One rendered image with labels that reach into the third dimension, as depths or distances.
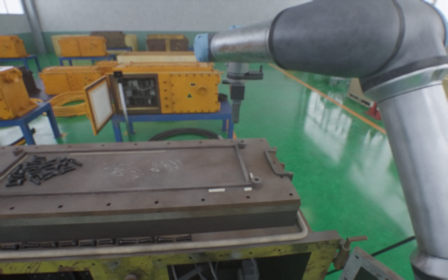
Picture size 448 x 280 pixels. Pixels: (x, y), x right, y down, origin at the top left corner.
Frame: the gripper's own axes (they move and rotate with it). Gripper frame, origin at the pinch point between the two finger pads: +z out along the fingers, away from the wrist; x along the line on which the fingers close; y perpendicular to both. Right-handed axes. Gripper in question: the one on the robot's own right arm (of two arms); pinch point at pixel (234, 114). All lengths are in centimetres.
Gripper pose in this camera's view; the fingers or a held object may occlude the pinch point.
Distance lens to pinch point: 88.9
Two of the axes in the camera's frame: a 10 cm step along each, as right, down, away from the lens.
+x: 0.1, 4.7, -8.8
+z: -0.3, 8.8, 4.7
